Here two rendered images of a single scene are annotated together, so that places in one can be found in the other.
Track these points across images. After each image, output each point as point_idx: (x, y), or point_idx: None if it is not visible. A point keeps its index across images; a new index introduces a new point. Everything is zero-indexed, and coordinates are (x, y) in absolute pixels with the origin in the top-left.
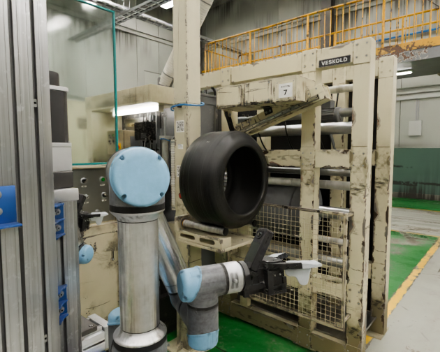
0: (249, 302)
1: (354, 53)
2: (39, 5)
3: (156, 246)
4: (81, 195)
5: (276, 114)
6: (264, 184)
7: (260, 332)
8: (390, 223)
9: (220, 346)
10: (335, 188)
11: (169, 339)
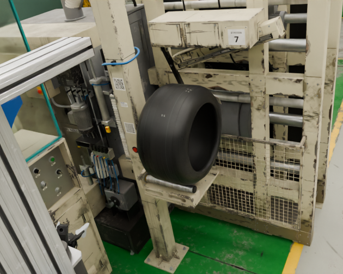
0: (207, 201)
1: None
2: (56, 247)
3: None
4: (63, 226)
5: (223, 50)
6: (219, 126)
7: (221, 225)
8: (332, 116)
9: (193, 248)
10: (285, 106)
11: (147, 253)
